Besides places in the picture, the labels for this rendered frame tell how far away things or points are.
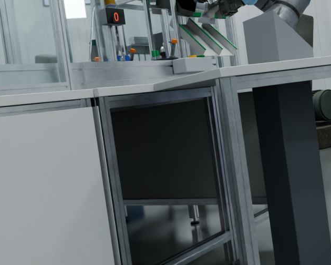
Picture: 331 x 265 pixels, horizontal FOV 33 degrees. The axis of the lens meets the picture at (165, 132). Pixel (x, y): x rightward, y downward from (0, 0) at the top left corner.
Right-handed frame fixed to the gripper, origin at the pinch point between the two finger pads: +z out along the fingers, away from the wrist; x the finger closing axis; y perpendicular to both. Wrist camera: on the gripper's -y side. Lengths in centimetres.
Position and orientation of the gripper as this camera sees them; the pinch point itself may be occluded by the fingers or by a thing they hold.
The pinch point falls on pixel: (207, 12)
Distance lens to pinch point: 274.8
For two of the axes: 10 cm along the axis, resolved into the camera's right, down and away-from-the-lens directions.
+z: -6.8, 3.7, 6.3
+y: 3.6, 9.2, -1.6
